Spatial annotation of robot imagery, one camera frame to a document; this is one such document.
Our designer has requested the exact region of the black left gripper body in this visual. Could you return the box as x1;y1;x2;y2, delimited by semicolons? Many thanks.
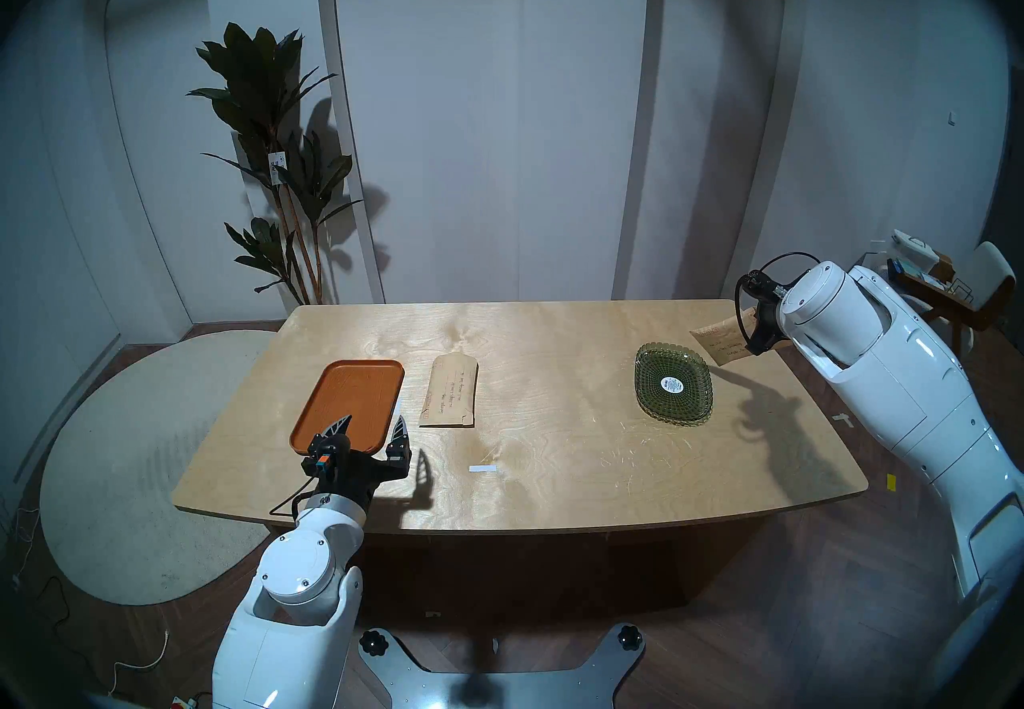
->
301;432;413;511

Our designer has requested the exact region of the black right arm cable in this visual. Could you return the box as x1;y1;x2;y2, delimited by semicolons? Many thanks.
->
734;251;822;356

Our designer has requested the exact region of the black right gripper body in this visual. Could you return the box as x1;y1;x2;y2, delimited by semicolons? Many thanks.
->
738;272;785;334

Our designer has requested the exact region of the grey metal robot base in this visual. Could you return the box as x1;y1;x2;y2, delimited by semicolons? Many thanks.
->
358;623;646;709

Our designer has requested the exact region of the light wooden table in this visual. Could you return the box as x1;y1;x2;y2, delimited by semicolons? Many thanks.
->
172;300;870;536

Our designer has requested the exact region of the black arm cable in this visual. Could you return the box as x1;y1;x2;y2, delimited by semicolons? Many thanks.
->
734;251;822;356
270;475;321;518

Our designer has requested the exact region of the white floor cable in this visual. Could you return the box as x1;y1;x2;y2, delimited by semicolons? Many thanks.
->
108;630;170;696

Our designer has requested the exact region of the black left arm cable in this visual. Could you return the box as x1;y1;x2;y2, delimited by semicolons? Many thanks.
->
270;475;321;518

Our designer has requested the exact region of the orange wooden tray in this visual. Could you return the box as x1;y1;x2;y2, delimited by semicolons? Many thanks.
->
289;359;406;456

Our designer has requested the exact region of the tall dark green plant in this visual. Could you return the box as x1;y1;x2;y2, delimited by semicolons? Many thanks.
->
186;22;365;306

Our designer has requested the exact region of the brown handwritten envelope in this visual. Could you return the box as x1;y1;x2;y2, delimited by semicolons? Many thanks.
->
690;306;761;367

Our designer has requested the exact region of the green glass tray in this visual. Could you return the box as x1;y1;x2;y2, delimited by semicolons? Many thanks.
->
634;342;714;426

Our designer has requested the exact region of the brown envelope with open flap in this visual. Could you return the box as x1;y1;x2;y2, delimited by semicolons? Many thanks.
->
418;352;479;428

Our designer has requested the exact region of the beige oval rug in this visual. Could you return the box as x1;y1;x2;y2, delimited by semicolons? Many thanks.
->
38;329;277;606

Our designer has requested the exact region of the cream wooden armchair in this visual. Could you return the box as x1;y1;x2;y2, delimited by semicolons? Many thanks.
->
888;241;1017;356

